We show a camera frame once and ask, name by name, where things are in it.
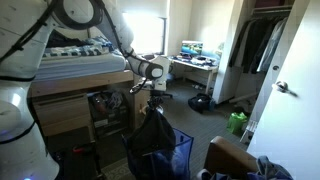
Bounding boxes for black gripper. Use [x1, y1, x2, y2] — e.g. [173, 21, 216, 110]
[146, 87, 166, 105]

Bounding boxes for dark grey hoodie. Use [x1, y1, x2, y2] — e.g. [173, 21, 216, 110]
[127, 98, 177, 158]

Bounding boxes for blue mesh laundry bag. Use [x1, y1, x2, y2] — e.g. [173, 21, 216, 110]
[121, 127, 195, 180]

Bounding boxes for green bag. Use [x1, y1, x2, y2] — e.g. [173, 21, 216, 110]
[226, 111, 248, 135]

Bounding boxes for black backpack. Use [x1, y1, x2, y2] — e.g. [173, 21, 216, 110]
[187, 92, 217, 114]

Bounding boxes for black storage bin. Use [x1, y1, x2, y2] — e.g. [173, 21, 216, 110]
[88, 90, 132, 136]

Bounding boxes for wooden desk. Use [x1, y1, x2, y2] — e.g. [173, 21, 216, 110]
[168, 54, 219, 96]

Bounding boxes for desk clutter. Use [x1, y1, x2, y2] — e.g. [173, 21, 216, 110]
[179, 53, 221, 68]

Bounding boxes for computer monitor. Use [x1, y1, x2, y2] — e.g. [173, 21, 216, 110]
[179, 39, 204, 57]

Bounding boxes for bright window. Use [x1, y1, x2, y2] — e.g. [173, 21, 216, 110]
[122, 11, 168, 56]

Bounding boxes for grey patterned rug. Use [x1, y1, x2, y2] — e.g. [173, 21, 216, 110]
[101, 158, 134, 180]

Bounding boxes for white mattress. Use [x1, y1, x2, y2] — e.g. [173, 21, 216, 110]
[33, 51, 128, 83]

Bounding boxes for red orange garment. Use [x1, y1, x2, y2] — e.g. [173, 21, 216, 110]
[72, 143, 96, 155]

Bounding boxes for blue white plaid blanket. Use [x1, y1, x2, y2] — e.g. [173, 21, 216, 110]
[42, 35, 116, 58]

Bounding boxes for wooden drawer unit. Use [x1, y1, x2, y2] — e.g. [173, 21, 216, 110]
[32, 93, 93, 138]

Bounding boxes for black robot platform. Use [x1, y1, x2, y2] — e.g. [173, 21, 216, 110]
[46, 126, 108, 180]

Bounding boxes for hanging dark clothes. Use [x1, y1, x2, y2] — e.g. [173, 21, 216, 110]
[228, 16, 278, 75]

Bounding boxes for dark cloth on bed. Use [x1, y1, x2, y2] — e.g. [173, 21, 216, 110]
[46, 29, 89, 48]

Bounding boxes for blue purple cloth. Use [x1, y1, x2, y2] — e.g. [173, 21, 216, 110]
[196, 155, 294, 180]

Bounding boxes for hanging pale shirt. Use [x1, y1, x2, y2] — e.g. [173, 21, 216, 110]
[256, 18, 288, 73]

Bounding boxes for white door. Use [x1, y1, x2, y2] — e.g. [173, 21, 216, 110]
[246, 0, 320, 180]

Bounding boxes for wooden bed frame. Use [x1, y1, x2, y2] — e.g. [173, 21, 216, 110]
[29, 69, 151, 138]

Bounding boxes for metal door lever handle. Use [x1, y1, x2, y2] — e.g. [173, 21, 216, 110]
[271, 80, 299, 98]

